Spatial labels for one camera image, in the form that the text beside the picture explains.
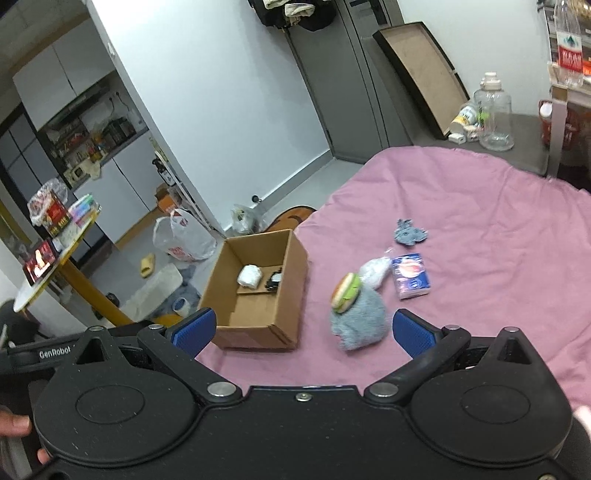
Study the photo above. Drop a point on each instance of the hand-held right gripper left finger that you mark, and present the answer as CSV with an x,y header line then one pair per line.
x,y
194,330

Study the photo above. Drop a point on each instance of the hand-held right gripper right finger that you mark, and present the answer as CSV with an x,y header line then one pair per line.
x,y
411,334

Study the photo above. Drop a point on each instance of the denim plush toy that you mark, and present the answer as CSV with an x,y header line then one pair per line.
x,y
408,233

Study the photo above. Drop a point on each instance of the cardboard box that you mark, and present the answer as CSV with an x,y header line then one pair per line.
x,y
281,277

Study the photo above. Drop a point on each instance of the person's left hand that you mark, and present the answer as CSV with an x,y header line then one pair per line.
x,y
14,422

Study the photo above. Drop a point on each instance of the tape roll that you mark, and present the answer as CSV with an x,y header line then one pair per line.
x,y
181,307

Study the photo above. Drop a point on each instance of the black chair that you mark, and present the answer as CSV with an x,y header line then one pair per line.
x,y
16,325

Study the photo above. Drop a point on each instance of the grey fluffy plush toy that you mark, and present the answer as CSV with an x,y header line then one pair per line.
x,y
362,321

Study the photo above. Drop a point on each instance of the white floor mat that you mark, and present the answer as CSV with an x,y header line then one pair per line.
x,y
154,288

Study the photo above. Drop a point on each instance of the blue tissue pack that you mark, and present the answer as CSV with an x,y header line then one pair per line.
x,y
411,276

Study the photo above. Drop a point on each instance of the white crumpled plastic bag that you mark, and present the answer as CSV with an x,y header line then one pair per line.
x,y
375,272

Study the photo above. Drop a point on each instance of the burger plush toy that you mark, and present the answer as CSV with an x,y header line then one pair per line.
x,y
346,293

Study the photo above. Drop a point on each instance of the white rolled cloth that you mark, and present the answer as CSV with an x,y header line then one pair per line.
x,y
250,276

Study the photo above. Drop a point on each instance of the yellow slipper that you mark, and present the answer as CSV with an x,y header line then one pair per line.
x,y
147,266

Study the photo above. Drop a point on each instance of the round yellow edged table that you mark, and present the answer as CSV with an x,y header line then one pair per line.
x,y
55,272

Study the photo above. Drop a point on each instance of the white red print plastic bag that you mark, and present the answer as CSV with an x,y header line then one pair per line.
x,y
184,237

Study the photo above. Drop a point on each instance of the small black object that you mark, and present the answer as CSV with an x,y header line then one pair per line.
x,y
273,281

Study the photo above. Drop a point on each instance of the clear plastic bag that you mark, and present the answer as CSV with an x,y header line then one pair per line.
x,y
242,219

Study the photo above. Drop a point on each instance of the orange box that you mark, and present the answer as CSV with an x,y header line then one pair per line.
x,y
166,199

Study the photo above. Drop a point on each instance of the pink bed sheet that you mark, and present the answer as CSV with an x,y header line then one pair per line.
x,y
461,207

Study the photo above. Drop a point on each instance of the red box in plastic bag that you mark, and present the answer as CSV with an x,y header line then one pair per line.
x,y
48,210

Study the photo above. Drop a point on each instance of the brown rounded wooden object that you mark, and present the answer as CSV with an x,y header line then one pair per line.
x,y
291,217

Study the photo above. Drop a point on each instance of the colourful packet stack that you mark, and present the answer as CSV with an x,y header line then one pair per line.
x,y
84,210

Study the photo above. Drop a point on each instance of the white charger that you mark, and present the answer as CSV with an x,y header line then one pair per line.
x,y
457,137

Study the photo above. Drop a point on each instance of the small white printed box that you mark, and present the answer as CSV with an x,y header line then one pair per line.
x,y
472,134

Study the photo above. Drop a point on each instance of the white yellow bottle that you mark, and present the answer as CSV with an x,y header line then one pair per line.
x,y
464,117

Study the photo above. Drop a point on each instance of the clear plastic water jug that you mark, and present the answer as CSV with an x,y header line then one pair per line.
x,y
494,115

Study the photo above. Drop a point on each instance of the brown wooden tray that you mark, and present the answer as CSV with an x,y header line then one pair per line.
x,y
422,78

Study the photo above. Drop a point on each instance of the grey shelf unit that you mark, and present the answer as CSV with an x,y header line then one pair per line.
x,y
561,120

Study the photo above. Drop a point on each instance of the grey door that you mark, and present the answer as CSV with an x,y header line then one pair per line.
x,y
355,78

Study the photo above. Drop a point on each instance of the white kitchen cabinet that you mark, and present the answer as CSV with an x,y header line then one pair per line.
x,y
60,78

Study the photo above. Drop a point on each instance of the red label plastic bottle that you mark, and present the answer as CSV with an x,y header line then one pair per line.
x,y
569,46

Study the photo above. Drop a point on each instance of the black hanging clothes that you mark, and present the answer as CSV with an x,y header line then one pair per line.
x,y
291,11

